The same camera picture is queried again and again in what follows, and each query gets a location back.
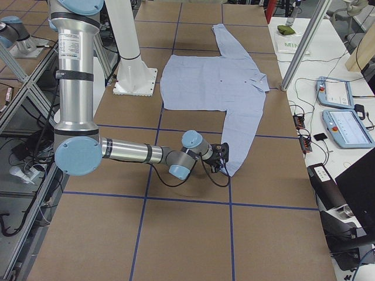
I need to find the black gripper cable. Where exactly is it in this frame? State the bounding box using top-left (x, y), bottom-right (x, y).
top-left (149, 155), bottom-right (231, 188)

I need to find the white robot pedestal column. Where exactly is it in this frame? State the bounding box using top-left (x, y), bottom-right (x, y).
top-left (105, 0), bottom-right (158, 97)

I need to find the light blue striped shirt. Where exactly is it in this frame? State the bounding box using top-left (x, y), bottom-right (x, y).
top-left (160, 24), bottom-right (270, 176)

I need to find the teach pendant tablet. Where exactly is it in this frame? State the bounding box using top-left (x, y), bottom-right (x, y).
top-left (322, 109), bottom-right (374, 149)
top-left (316, 76), bottom-right (354, 109)

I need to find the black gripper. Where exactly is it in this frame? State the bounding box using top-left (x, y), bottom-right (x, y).
top-left (206, 143), bottom-right (229, 173)

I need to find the orange electronics board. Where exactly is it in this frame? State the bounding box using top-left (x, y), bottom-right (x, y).
top-left (298, 135), bottom-right (312, 154)
top-left (293, 114), bottom-right (305, 129)

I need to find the clear plastic bag green print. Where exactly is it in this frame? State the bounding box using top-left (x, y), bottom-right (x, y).
top-left (274, 30), bottom-right (303, 54)

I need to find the far teach pendant tablet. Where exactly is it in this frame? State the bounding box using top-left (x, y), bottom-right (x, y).
top-left (316, 76), bottom-right (354, 109)

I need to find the black box device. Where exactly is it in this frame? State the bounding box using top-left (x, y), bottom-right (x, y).
top-left (307, 163), bottom-right (347, 210)

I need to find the green folded cloth pouch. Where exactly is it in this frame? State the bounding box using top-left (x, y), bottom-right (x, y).
top-left (277, 25), bottom-right (296, 36)

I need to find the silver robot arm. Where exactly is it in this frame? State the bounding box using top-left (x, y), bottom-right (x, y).
top-left (1, 16), bottom-right (43, 59)
top-left (48, 1), bottom-right (229, 180)

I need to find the near teach pendant tablet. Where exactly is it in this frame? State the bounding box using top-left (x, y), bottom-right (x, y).
top-left (322, 109), bottom-right (374, 149)

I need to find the aluminium frame post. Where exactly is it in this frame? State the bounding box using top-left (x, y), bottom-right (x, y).
top-left (281, 0), bottom-right (332, 91)

